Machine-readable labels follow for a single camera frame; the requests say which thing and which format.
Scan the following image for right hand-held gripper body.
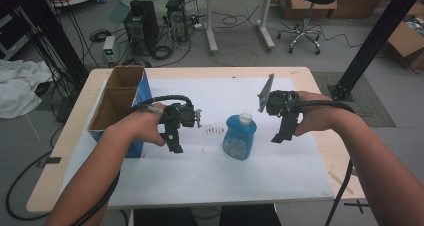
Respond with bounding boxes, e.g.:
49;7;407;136
257;73;303;118

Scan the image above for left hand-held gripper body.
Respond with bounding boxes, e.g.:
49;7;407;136
159;102;203;129

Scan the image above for blue bottle with white cap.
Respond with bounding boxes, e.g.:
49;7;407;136
222;112;258;161

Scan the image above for cardboard box blue sides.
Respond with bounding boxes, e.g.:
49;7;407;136
87;65;154;159

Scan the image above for person's right hand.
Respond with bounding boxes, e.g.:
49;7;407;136
294;91;346;137

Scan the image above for person's left hand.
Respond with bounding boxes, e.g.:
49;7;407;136
124;102;168;147

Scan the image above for white foam mat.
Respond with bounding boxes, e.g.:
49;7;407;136
61;76;335;210

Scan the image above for grey floor mat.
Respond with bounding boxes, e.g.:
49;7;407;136
311;70;397;128

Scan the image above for large black computer tower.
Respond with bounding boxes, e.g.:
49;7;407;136
123;0;160;56

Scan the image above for small black computer tower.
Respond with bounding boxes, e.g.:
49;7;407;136
165;0;190;43

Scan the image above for white power supply unit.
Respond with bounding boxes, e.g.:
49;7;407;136
102;35;117;66

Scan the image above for person's black trousers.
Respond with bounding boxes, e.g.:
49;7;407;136
133;203;284;226

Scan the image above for black tape cross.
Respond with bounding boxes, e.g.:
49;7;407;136
343;200;370;215

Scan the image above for black tape strip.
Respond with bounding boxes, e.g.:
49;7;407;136
35;156;63;169

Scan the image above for open brown cardboard box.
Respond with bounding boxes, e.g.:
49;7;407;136
385;2;424;71

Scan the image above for white crumpled cloth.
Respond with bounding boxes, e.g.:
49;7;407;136
0;58;52;120

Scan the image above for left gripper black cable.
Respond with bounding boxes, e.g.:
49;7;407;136
71;94;196;226

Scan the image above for coiled black cable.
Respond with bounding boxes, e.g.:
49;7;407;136
89;28;112;43
152;44;174;61

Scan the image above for thick black metal post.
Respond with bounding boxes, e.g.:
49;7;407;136
328;0;424;102

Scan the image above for black metal post with cables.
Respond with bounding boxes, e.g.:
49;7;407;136
11;0;90;87

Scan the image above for black floor cable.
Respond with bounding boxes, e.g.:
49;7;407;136
4;125;65;221

